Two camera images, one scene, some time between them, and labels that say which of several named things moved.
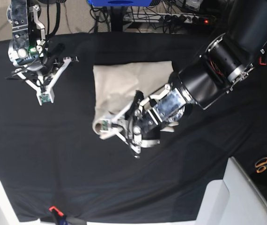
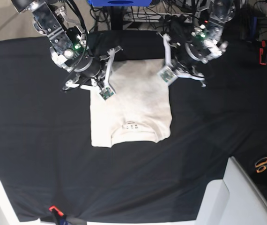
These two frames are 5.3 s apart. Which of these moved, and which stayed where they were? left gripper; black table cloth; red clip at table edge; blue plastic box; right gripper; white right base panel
Moved: left gripper; right gripper
Stayed: red clip at table edge; blue plastic box; black table cloth; white right base panel
